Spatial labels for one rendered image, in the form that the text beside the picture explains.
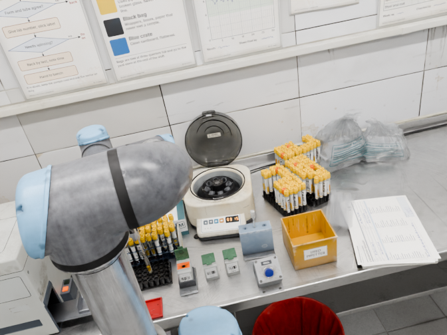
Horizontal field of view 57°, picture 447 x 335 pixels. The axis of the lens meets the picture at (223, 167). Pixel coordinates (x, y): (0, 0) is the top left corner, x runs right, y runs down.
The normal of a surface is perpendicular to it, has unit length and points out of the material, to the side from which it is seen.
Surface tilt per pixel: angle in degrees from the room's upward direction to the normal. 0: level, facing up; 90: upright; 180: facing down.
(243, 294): 0
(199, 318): 9
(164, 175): 65
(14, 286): 90
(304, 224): 90
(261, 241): 90
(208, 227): 25
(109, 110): 90
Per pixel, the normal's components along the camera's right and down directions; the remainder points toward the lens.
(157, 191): 0.64, 0.11
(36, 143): 0.17, 0.51
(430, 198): -0.15, -0.83
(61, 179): 0.00, -0.54
